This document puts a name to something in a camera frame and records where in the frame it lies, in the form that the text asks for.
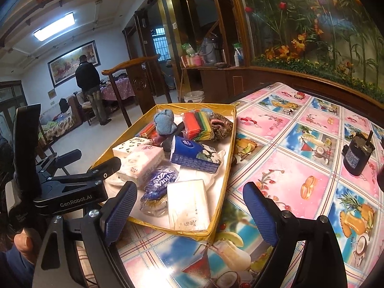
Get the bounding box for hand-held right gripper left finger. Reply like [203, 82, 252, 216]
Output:
[31, 181, 138, 288]

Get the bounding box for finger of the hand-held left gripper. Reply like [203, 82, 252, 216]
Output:
[44, 149, 82, 172]
[59, 157, 121, 187]

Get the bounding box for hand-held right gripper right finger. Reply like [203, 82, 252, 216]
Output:
[242, 182, 356, 288]

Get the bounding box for lemon print tissue pack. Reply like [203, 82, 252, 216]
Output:
[112, 137, 152, 160]

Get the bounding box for pink tissue pack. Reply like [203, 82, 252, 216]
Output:
[118, 144, 166, 187]

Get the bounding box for clear blue print tissue pack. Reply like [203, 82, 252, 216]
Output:
[140, 164, 180, 217]

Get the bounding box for yellow-edged white box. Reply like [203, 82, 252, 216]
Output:
[89, 102, 238, 244]

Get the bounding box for red plastic bag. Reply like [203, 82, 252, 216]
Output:
[136, 124, 157, 139]

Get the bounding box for white tissue pack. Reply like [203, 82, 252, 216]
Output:
[166, 179, 211, 232]

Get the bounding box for blue sock ball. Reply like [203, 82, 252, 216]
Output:
[153, 108, 178, 136]

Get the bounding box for dark blue tissue pack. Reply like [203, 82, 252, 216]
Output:
[169, 135, 223, 174]

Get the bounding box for multicoloured sponge pack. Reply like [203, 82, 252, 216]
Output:
[182, 111, 217, 142]

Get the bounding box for person's left forearm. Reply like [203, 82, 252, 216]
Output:
[0, 246, 34, 288]

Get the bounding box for person's left hand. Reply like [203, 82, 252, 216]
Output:
[13, 232, 41, 265]

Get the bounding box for sofa with printed blanket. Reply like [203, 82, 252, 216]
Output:
[38, 95, 84, 145]

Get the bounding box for printed tablecloth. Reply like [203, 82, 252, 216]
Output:
[75, 81, 384, 288]

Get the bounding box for black snack packet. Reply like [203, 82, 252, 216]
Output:
[161, 125, 187, 151]

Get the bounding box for table with pink cloth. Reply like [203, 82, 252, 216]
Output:
[100, 77, 136, 102]

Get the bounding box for brown scrunchie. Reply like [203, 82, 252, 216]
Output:
[208, 112, 234, 141]

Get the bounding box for wooden chair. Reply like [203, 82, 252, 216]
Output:
[101, 54, 172, 127]

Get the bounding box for black motor with blue label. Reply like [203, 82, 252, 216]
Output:
[342, 130, 376, 177]

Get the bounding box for ceiling light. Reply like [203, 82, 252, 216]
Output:
[33, 12, 76, 42]

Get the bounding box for white bucket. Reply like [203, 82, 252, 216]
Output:
[183, 90, 205, 104]

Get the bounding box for wooden cabinet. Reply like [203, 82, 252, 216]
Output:
[151, 0, 384, 105]

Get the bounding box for barred window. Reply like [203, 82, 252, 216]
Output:
[150, 26, 170, 62]

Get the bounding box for green packets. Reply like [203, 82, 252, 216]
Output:
[180, 43, 196, 58]

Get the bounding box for white bottle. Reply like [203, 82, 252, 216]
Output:
[232, 43, 244, 67]

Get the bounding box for blue kettle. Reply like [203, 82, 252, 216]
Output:
[199, 37, 224, 66]

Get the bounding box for artificial flower display case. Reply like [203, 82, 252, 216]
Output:
[236, 0, 384, 94]

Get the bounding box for framed wall painting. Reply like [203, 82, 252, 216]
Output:
[47, 40, 101, 89]

